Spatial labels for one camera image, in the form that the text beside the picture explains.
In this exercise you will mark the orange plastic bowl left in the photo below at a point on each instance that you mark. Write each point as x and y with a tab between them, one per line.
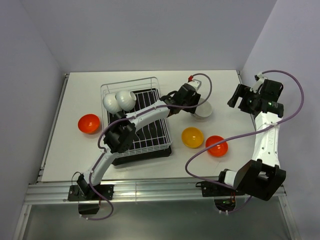
89	123

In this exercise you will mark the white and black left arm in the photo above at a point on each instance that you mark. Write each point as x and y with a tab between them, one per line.
119	135

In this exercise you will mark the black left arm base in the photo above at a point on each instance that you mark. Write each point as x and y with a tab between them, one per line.
76	195

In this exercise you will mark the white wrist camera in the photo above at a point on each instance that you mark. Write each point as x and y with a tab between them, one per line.
259	80
195	83

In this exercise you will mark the yellow plastic bowl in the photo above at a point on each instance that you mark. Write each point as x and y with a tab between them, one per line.
192	137

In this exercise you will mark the aluminium frame rail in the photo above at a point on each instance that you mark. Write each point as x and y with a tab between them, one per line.
174	189

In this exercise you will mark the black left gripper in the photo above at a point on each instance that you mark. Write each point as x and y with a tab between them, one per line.
195	99

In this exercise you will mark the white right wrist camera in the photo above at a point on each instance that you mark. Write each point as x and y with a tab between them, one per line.
259	80

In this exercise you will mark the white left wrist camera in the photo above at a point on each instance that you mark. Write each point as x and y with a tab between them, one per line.
195	83

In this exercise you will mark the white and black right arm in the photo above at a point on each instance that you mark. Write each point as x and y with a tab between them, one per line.
262	175

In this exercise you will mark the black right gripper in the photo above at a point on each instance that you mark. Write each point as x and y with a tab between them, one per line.
242	91

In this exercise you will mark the orange plastic bowl right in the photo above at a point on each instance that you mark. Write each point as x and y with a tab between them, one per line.
220	149

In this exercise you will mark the orange plastic bowl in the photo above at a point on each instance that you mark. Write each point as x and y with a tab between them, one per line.
220	149
89	123

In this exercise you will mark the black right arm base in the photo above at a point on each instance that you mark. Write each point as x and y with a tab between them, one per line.
224	198

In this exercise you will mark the white ribbed ceramic bowl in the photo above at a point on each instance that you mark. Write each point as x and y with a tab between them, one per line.
126	100

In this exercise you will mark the white wire dish rack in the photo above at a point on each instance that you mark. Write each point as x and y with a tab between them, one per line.
133	85

